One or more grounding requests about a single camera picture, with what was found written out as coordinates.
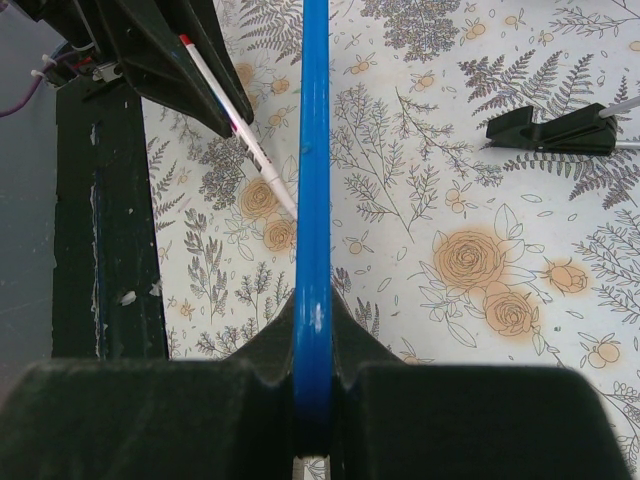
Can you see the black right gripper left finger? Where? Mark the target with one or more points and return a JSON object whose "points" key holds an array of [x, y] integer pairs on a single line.
{"points": [[155, 419]]}

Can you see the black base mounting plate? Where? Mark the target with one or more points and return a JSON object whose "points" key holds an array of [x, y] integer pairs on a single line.
{"points": [[106, 283]]}

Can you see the red white marker pen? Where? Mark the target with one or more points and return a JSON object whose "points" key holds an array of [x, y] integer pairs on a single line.
{"points": [[242, 131]]}

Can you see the black wire whiteboard stand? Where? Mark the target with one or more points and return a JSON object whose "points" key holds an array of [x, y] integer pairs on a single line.
{"points": [[591, 130]]}

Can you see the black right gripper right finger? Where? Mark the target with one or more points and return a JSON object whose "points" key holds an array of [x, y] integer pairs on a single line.
{"points": [[395, 420]]}

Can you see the blue framed whiteboard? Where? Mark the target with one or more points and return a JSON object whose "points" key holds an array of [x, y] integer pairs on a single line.
{"points": [[312, 344]]}

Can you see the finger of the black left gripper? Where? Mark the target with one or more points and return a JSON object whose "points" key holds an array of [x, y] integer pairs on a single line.
{"points": [[154, 61], [200, 23]]}

